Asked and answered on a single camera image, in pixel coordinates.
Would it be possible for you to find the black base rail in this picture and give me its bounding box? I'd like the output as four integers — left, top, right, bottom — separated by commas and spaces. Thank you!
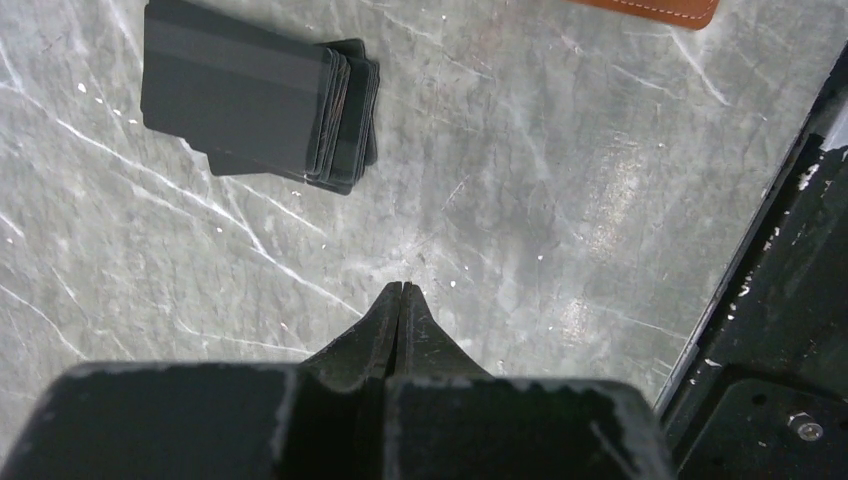
658, 56, 847, 479

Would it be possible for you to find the brown leather card holder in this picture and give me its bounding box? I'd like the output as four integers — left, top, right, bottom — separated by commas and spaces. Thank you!
574, 0, 720, 30

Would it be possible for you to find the black card stack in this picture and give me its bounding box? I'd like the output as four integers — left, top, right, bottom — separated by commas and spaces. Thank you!
140, 1, 380, 195

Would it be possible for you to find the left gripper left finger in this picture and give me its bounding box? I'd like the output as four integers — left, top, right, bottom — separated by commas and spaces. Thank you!
1, 282, 403, 479

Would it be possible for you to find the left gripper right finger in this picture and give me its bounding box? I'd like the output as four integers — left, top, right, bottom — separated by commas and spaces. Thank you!
384, 283, 676, 479

